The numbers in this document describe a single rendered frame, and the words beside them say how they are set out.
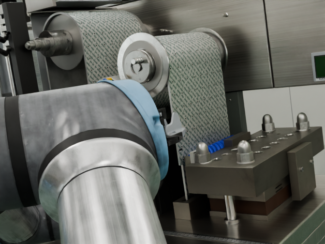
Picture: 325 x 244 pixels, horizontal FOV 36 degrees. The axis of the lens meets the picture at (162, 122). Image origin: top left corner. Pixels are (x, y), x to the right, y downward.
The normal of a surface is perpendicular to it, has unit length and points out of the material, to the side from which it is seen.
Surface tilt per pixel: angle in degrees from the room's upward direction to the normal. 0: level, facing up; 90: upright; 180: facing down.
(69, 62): 90
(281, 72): 90
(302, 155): 90
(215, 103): 90
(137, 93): 40
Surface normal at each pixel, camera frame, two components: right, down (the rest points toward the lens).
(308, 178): 0.80, -0.04
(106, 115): 0.27, -0.81
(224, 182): -0.58, 0.19
